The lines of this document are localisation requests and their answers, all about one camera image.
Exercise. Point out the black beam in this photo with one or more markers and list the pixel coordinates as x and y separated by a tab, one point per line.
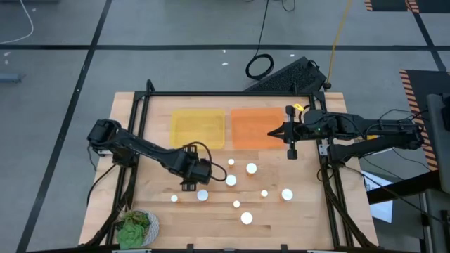
404	188

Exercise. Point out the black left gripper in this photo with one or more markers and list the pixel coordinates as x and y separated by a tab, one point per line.
181	165

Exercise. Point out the large amber pill bottle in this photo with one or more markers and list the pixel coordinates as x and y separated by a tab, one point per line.
251	168
247	218
231	180

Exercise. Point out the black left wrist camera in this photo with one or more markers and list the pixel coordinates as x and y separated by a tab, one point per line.
202	172

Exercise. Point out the white board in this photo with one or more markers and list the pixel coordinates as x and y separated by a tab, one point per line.
383	211

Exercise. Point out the black hazard-striped floor mat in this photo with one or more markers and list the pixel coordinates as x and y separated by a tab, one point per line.
386	4
422	84
432	5

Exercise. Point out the green succulent in white pot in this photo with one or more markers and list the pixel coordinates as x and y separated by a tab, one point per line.
131	235

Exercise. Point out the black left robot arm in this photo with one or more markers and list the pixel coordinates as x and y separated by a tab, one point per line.
140	145

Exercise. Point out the black aluminium table frame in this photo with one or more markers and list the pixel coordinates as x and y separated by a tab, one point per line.
228	93

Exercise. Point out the white ball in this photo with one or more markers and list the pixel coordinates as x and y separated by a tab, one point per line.
287	194
202	195

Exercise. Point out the translucent orange plastic bin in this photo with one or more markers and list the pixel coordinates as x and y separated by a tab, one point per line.
249	128

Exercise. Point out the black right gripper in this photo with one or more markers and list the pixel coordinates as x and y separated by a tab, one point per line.
309	130

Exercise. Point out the small amber pill bottle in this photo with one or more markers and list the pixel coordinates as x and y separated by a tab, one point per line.
174	198
231	162

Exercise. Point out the yellow tag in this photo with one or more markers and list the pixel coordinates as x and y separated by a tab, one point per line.
299	107

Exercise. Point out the small ball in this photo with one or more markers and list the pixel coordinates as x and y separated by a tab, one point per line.
264	193
236	204

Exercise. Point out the translucent yellow plastic bin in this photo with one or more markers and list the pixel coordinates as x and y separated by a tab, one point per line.
197	128

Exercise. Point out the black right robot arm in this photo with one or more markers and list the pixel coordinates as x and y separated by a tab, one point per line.
369	126

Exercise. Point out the silver metal bracket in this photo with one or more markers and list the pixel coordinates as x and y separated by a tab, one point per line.
323	150
102	152

